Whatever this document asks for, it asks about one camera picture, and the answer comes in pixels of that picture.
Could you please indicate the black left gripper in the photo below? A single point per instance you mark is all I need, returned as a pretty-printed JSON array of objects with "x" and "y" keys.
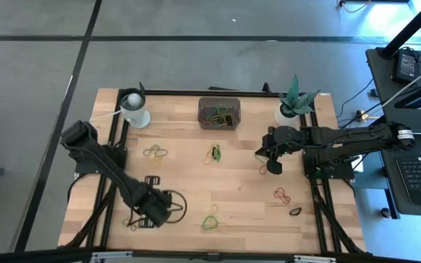
[{"x": 152, "y": 204}]

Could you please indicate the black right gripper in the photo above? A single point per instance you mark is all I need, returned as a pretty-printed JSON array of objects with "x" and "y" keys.
[{"x": 281, "y": 139}]

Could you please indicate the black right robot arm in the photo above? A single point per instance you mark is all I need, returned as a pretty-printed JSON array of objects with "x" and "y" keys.
[{"x": 349, "y": 137}]

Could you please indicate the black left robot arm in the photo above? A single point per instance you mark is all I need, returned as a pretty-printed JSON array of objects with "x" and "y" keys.
[{"x": 104, "y": 164}]

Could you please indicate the grey translucent plastic bin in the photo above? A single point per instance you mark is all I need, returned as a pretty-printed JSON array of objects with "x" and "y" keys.
[{"x": 237, "y": 126}]

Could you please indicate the green plant in white pot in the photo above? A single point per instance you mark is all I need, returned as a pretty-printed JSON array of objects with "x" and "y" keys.
[{"x": 285, "y": 117}]

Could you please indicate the white cup with ball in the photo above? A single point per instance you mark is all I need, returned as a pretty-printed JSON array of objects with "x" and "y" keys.
[{"x": 135, "y": 111}]

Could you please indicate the yellow power plug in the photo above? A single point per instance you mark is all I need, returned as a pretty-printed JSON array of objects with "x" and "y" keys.
[{"x": 362, "y": 116}]

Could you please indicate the black laptop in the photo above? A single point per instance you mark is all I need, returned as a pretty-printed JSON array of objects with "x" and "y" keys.
[{"x": 387, "y": 182}]

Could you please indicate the black caster wheel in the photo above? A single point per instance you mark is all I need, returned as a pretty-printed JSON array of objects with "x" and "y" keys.
[{"x": 385, "y": 212}]

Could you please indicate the black desk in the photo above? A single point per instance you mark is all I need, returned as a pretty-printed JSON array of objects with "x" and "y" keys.
[{"x": 382, "y": 91}]

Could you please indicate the white rod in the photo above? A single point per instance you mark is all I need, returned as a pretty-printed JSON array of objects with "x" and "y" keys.
[{"x": 411, "y": 83}]

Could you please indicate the black power adapter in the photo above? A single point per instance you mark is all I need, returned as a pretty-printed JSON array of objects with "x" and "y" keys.
[{"x": 406, "y": 65}]

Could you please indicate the black pole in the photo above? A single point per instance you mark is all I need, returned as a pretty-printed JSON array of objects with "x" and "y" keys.
[{"x": 411, "y": 27}]

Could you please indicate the silver frame bracket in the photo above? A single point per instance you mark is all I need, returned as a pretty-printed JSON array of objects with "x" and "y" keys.
[
  {"x": 112, "y": 255},
  {"x": 314, "y": 259}
]

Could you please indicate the black frame bracket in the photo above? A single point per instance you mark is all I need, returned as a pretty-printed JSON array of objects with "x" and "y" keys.
[
  {"x": 266, "y": 88},
  {"x": 142, "y": 87}
]

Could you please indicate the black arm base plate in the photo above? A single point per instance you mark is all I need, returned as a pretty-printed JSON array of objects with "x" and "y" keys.
[
  {"x": 344, "y": 174},
  {"x": 82, "y": 170}
]

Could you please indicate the black overhead frame beam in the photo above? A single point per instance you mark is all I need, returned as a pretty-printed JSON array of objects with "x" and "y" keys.
[{"x": 210, "y": 257}]

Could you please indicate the black diagonal frame brace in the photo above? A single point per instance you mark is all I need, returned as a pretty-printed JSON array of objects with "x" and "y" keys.
[
  {"x": 354, "y": 245},
  {"x": 73, "y": 237}
]

